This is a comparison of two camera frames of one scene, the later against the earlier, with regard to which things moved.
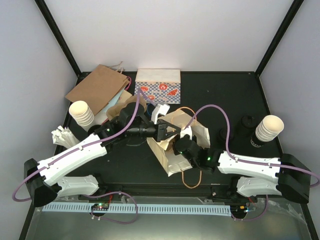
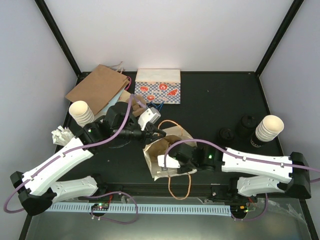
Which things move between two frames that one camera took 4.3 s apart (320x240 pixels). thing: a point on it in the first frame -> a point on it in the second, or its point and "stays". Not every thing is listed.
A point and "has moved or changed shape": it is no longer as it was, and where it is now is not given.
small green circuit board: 100,206 stays
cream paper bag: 171,161 has moved or changed shape
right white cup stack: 269,128 stays
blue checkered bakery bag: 162,85 stays
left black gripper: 161,134 -> 149,136
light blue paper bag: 115,99 stays
